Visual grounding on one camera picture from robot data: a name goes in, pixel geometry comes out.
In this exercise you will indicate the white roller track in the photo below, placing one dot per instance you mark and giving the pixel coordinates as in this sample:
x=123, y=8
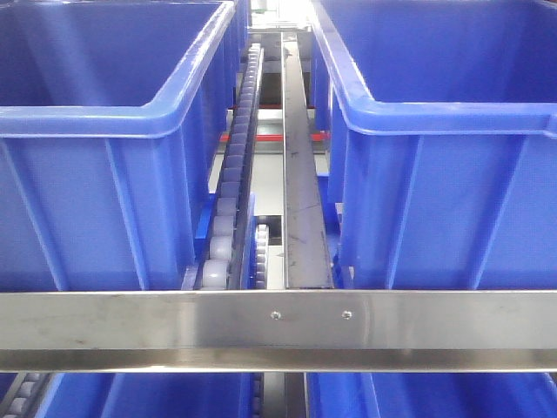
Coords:
x=225, y=261

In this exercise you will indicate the large blue bin right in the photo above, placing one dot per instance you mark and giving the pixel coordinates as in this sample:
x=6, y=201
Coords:
x=443, y=140

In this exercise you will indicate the large blue bin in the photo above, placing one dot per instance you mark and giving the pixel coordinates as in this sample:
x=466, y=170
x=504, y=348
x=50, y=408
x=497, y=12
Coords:
x=111, y=113
x=443, y=140

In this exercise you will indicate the large blue bin left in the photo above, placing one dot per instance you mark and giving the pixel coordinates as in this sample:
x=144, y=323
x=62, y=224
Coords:
x=111, y=113

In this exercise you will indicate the lower blue bin right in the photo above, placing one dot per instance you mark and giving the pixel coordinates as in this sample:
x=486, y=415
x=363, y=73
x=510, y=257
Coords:
x=431, y=395

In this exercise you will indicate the lower blue bin left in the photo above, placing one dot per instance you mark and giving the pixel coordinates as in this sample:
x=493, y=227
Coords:
x=150, y=395

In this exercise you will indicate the steel divider rail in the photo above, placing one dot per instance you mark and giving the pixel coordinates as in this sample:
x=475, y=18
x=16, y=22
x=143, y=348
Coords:
x=307, y=260

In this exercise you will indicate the steel front shelf rail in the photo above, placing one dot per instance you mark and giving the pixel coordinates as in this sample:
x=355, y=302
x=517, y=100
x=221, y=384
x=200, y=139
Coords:
x=284, y=331

